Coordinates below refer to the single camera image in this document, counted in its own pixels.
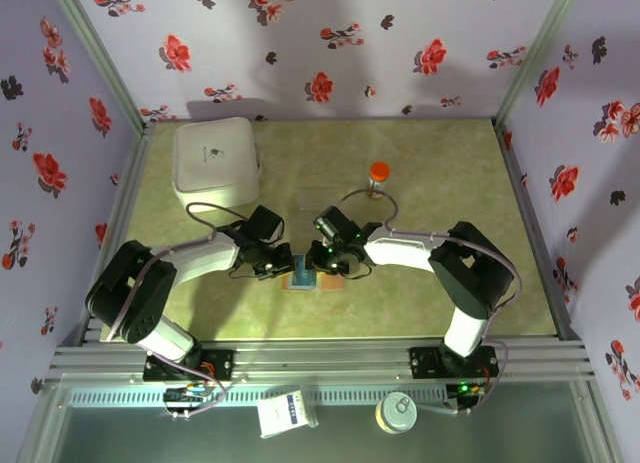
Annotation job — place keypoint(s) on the brown leather card holder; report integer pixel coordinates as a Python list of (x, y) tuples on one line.
[(331, 282)]

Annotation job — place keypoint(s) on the clear acrylic card stand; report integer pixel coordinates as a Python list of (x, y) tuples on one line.
[(320, 198)]

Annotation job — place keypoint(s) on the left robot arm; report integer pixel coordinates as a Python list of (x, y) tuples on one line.
[(135, 293)]

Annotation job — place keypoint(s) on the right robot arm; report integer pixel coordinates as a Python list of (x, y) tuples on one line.
[(470, 273)]

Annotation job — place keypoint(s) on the orange cap pill bottle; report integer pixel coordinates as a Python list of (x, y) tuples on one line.
[(379, 173)]

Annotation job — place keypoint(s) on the white plastic storage box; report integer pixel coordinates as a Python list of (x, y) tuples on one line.
[(215, 153)]

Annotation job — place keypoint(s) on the white and blue paper box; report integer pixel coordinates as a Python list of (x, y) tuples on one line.
[(285, 413)]

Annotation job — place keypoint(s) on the small electronics board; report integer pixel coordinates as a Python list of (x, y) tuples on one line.
[(187, 397), (465, 395)]

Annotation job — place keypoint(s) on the tin can with pull tab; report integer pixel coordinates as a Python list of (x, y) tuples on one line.
[(396, 412)]

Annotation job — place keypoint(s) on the aluminium front frame rail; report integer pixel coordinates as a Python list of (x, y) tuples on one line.
[(320, 363)]

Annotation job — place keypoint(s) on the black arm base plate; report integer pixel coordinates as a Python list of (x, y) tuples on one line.
[(220, 365), (425, 363)]

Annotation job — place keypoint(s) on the aluminium side rail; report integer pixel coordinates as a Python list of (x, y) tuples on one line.
[(511, 158), (137, 158)]

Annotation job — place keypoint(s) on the aluminium corner post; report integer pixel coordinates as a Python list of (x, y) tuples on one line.
[(100, 53), (536, 53)]

